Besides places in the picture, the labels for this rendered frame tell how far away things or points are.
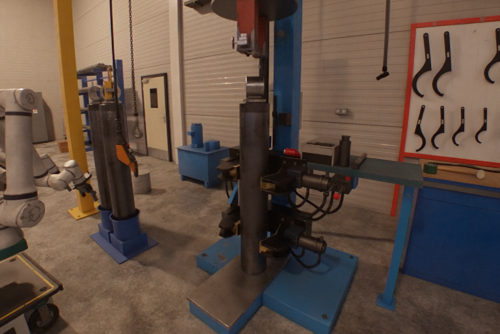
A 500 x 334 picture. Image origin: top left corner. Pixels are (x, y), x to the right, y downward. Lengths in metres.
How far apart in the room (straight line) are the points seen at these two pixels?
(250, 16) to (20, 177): 1.52
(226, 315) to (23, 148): 1.52
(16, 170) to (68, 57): 2.21
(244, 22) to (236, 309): 1.80
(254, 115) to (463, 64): 2.50
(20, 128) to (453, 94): 3.73
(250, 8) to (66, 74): 2.64
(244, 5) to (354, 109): 2.31
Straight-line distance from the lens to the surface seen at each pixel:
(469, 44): 3.40
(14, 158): 1.62
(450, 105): 3.32
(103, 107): 2.37
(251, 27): 1.46
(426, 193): 2.26
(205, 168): 3.99
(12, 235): 1.84
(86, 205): 3.82
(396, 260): 2.01
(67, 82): 3.56
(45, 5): 12.39
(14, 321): 2.05
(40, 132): 11.20
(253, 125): 1.55
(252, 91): 1.58
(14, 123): 1.62
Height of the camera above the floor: 1.49
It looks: 11 degrees down
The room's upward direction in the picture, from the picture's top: straight up
